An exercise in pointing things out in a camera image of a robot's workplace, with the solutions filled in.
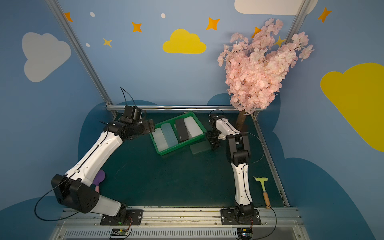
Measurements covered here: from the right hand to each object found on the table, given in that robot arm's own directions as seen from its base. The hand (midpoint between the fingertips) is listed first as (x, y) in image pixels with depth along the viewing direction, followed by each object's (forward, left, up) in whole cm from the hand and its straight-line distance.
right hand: (208, 140), depth 104 cm
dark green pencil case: (-5, +6, -1) cm, 8 cm away
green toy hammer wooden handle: (-33, -32, 0) cm, 46 cm away
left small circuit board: (-56, +44, -2) cm, 71 cm away
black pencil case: (+7, +20, +2) cm, 21 cm away
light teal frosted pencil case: (0, +27, +4) cm, 28 cm away
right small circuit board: (-52, -18, -3) cm, 55 cm away
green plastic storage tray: (+3, +24, +4) cm, 25 cm away
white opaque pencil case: (+8, +12, +2) cm, 14 cm away
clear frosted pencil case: (-4, +33, +4) cm, 34 cm away
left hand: (-9, +36, +25) cm, 44 cm away
